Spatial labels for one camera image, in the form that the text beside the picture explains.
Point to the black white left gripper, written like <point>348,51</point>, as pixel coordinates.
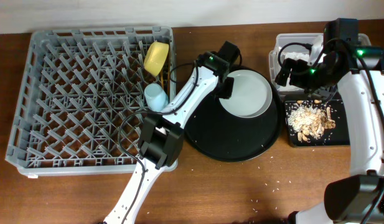
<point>229,90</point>

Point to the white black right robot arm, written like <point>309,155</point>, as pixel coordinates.
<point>360,197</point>

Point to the round black tray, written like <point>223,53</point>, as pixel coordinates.
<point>224,137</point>

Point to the white napkin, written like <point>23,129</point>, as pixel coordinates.
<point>295,56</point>

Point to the clear plastic bin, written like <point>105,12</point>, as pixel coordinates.
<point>281,41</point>

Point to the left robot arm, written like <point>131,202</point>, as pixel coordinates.
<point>162,134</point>

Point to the brown food scraps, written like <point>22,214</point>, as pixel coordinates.
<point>309,120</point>

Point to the rectangular black tray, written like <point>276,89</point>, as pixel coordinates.
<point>333,137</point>

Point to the brown wooden chopstick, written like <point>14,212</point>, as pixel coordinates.
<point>168,78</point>
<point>162,80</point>

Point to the yellow bowl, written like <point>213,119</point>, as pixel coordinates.
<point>156,57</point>

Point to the grey dishwasher rack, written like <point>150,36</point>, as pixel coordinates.
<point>81,104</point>

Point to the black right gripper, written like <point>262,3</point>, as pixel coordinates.
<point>299,66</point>

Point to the white round plate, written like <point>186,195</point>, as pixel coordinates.
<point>251,94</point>

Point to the blue plastic cup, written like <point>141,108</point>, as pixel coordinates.
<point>155,97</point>

